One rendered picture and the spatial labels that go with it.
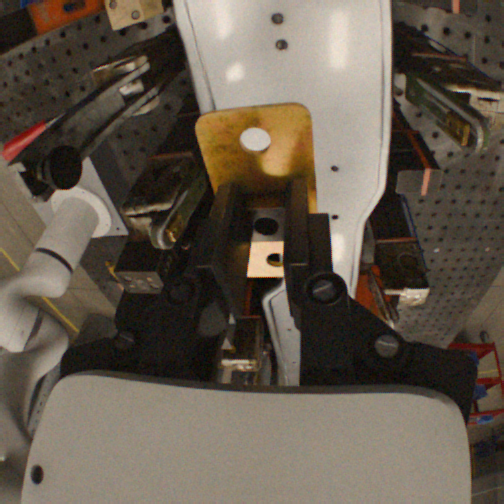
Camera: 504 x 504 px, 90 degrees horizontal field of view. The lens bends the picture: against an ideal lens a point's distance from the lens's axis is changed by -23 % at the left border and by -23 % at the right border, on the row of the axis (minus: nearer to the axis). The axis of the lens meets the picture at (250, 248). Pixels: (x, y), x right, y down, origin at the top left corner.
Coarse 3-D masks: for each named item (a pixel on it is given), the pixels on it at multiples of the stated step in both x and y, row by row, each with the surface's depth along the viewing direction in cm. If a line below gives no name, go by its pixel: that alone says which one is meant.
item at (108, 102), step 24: (96, 96) 22; (120, 96) 25; (144, 96) 27; (72, 120) 20; (96, 120) 23; (120, 120) 25; (48, 144) 18; (72, 144) 21; (96, 144) 23; (24, 168) 16; (48, 168) 16; (72, 168) 18; (24, 192) 18; (48, 192) 19
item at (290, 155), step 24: (216, 120) 10; (240, 120) 10; (264, 120) 10; (288, 120) 9; (216, 144) 10; (240, 144) 10; (288, 144) 10; (312, 144) 10; (216, 168) 11; (240, 168) 11; (264, 168) 11; (288, 168) 11; (312, 168) 11; (240, 192) 12; (264, 192) 12; (312, 192) 12; (264, 216) 11; (264, 240) 12; (264, 264) 15
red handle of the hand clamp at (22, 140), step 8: (136, 80) 26; (128, 88) 26; (136, 88) 27; (128, 96) 27; (136, 96) 28; (64, 112) 25; (48, 120) 25; (32, 128) 24; (40, 128) 24; (16, 136) 24; (24, 136) 24; (32, 136) 24; (8, 144) 24; (16, 144) 24; (24, 144) 24; (8, 152) 24; (16, 152) 24
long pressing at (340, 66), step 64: (192, 0) 25; (256, 0) 25; (320, 0) 24; (384, 0) 23; (192, 64) 31; (256, 64) 30; (320, 64) 30; (384, 64) 29; (256, 128) 37; (320, 128) 36; (384, 128) 34; (320, 192) 43
